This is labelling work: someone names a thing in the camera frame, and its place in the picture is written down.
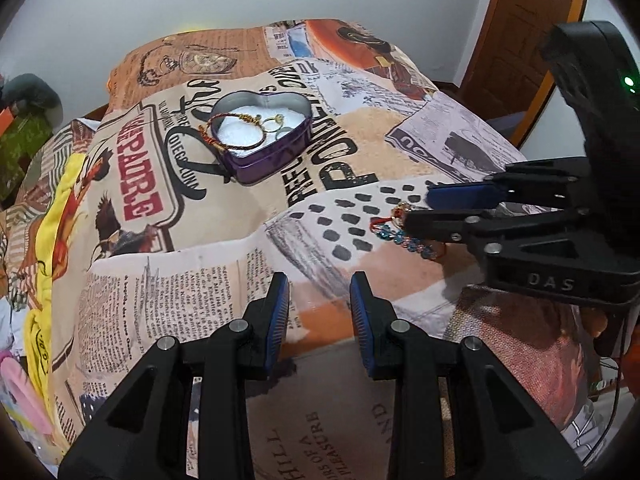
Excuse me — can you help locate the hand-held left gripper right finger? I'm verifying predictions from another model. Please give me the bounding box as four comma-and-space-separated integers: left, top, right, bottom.
349, 271, 586, 480

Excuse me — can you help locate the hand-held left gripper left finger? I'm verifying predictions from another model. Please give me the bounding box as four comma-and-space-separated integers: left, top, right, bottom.
57, 270, 291, 480

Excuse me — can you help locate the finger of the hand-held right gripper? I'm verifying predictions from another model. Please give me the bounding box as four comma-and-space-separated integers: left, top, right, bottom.
427, 157, 596, 211
402, 207, 576, 257

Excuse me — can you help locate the blue bead bracelet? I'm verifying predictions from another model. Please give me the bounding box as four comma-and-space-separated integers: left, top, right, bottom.
370, 204, 443, 262

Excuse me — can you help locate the purple heart-shaped tin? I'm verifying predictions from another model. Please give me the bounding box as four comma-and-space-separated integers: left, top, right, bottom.
205, 90, 314, 186

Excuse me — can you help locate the red string gold bracelet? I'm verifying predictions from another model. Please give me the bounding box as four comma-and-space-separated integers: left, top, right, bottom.
199, 111, 264, 152

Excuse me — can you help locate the person's right hand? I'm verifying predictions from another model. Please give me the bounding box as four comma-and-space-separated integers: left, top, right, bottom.
581, 306, 610, 338

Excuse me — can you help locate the newspaper print blanket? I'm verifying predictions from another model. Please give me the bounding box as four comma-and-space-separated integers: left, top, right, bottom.
50, 17, 618, 480

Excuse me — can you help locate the brown wooden door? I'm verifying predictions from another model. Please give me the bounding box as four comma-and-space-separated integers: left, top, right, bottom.
459, 0, 592, 133

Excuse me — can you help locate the yellow cloth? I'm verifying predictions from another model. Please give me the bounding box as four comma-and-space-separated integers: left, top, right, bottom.
24, 152, 92, 398

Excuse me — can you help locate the pink plush item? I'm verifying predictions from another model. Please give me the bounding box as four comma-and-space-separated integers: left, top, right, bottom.
0, 354, 52, 437

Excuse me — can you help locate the striped orange blanket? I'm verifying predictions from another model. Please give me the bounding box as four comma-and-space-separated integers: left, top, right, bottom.
0, 120, 101, 301

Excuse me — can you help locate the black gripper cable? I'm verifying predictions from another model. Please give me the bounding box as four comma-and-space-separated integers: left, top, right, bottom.
582, 357, 632, 467

